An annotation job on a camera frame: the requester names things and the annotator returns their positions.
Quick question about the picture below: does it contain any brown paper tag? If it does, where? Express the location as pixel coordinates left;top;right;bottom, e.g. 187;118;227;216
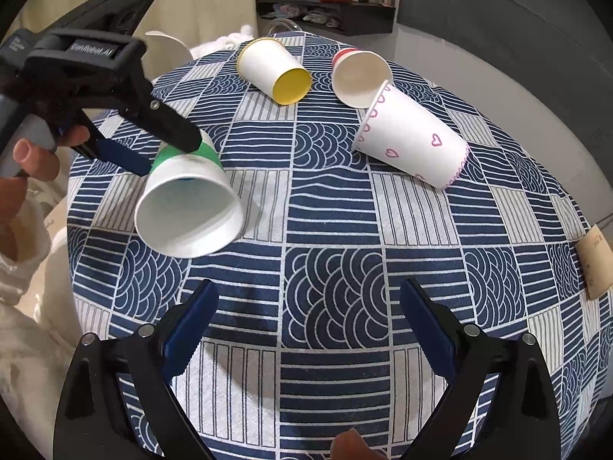
575;229;613;301

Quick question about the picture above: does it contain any green striped paper cup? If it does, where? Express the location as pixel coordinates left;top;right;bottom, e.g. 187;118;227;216
134;127;246;258

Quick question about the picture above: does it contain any red striped paper cup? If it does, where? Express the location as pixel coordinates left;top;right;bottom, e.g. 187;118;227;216
331;48;394;109

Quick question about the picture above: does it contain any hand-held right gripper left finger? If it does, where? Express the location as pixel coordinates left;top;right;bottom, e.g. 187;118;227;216
52;279;220;460

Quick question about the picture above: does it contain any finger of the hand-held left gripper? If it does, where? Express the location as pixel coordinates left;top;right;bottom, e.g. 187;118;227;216
72;123;152;177
117;81;202;155

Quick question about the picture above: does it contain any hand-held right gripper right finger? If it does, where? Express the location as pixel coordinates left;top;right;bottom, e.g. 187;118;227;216
399;277;562;460

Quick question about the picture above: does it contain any white fluffy cloth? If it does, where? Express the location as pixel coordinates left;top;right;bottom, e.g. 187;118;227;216
190;31;256;59

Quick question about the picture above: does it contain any person's left hand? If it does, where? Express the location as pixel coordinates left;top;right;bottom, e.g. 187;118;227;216
0;127;91;231

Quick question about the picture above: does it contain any yellow-lined paper cup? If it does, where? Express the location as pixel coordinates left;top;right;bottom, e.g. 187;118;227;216
236;37;312;105

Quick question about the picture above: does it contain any blue patterned tablecloth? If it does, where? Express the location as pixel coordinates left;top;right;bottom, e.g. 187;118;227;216
66;31;613;460

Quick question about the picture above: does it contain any person's right hand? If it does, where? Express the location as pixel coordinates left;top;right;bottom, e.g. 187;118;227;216
330;429;380;460

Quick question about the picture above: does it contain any white curved plastic object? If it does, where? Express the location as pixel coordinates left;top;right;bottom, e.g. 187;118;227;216
144;30;193;61

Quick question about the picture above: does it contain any pink heart paper cup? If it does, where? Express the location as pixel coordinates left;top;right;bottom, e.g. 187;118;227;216
351;81;470;191

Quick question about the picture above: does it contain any black wall shelf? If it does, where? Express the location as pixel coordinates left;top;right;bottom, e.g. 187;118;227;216
255;0;398;37

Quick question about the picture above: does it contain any white fleece garment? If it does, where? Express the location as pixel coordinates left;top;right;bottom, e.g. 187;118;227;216
0;292;97;446

